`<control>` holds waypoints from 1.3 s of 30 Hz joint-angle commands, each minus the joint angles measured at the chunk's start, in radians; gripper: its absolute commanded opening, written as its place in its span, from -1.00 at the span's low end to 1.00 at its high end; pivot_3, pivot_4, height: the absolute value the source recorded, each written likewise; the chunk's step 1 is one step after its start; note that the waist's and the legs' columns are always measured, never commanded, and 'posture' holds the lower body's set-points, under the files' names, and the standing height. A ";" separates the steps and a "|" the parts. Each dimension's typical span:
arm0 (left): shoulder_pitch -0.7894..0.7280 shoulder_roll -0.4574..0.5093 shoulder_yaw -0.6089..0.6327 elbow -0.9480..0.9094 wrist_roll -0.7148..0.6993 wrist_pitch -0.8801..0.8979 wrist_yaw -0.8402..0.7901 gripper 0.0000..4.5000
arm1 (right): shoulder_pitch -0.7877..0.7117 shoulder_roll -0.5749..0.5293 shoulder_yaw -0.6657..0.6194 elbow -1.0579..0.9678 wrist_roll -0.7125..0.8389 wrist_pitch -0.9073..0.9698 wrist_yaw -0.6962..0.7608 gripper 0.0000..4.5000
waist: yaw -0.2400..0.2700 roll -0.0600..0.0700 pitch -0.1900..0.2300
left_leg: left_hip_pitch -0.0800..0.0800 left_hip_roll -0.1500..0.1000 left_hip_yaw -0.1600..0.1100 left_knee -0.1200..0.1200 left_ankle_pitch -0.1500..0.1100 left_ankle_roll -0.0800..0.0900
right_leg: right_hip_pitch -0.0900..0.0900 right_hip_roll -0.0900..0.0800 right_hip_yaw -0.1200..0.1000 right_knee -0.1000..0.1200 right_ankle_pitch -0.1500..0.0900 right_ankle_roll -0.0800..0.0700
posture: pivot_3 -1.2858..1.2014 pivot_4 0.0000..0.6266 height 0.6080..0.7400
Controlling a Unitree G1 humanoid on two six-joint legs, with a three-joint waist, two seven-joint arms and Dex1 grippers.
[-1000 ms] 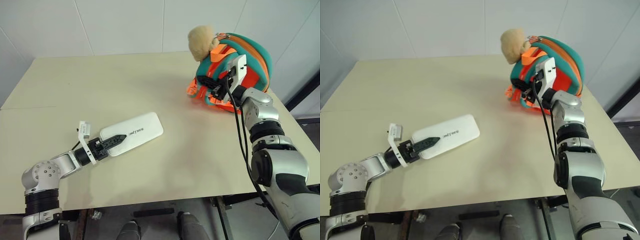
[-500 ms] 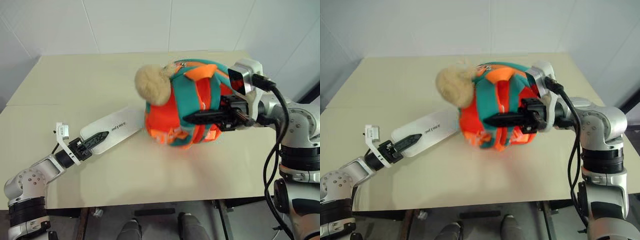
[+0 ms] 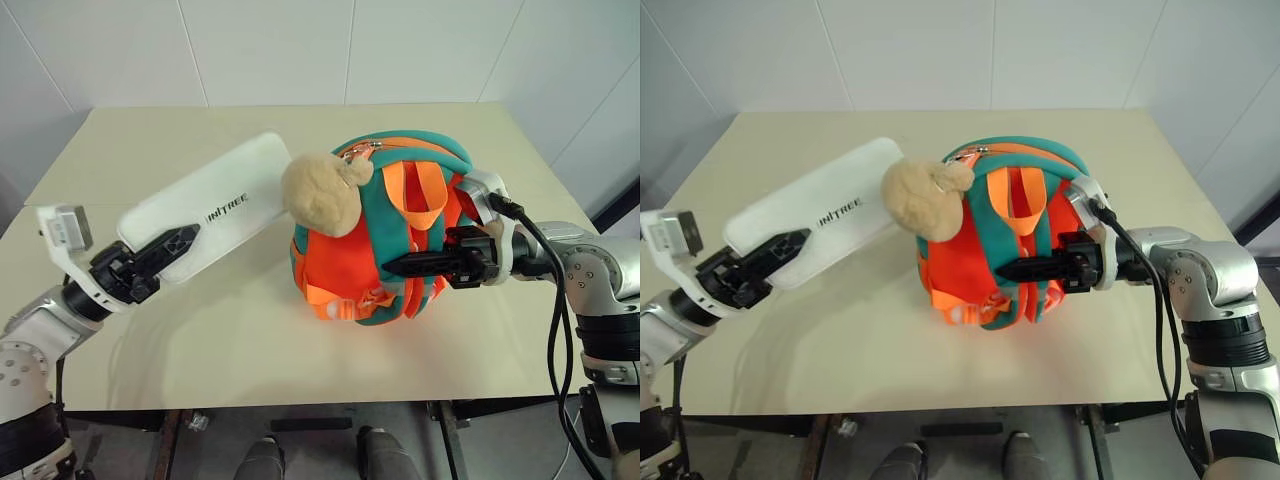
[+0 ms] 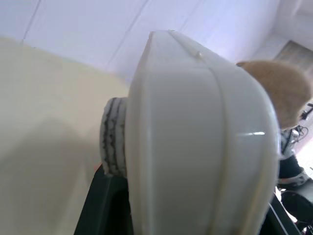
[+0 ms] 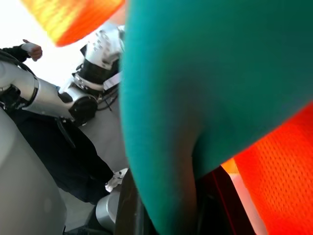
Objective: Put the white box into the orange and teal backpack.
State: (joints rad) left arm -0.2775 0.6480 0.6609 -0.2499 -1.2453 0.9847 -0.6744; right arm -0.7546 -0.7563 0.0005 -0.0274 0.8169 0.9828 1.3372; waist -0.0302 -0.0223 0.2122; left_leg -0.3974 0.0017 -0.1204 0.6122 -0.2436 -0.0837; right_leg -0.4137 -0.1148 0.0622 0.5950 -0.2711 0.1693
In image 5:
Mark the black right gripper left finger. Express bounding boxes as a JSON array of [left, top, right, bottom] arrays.
[[114, 168, 157, 235]]

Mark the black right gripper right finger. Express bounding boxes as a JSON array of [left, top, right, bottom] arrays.
[[195, 166, 247, 235]]

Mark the person's bare hand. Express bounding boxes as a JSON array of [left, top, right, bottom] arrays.
[[21, 39, 44, 62]]

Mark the silver cylindrical robot part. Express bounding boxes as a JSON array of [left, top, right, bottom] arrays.
[[94, 188, 121, 231]]

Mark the white sneaker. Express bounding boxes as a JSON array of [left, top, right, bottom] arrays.
[[104, 167, 130, 193]]

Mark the person's dark trouser leg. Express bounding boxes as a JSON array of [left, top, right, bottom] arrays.
[[13, 110, 115, 204]]

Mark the silver robot torso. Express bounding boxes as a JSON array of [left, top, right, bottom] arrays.
[[0, 107, 68, 235]]

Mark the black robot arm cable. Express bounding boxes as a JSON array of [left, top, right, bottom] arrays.
[[96, 89, 119, 112]]

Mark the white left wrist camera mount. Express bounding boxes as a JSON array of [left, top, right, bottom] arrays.
[[84, 24, 126, 71]]

